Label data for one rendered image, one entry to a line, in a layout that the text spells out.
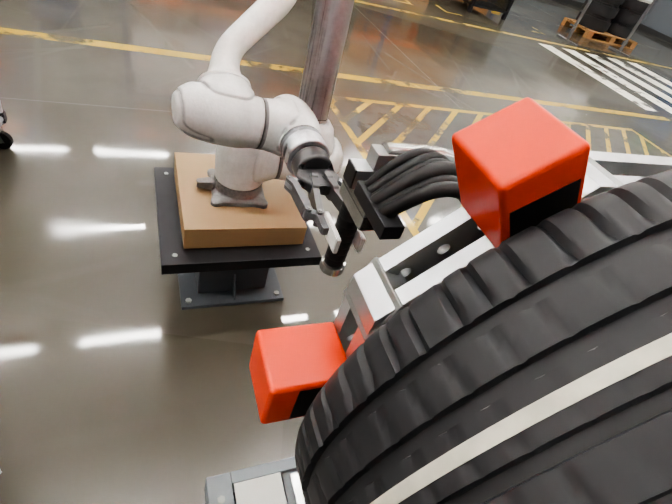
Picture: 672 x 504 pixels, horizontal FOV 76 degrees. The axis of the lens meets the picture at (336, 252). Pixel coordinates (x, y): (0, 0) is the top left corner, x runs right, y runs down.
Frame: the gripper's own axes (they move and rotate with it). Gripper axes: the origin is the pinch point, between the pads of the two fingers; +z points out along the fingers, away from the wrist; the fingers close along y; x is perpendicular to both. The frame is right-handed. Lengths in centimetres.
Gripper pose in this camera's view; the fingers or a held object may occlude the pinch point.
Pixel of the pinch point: (342, 232)
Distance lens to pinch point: 69.6
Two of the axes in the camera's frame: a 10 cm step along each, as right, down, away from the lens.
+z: 3.1, 7.0, -6.4
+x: 2.6, -7.1, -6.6
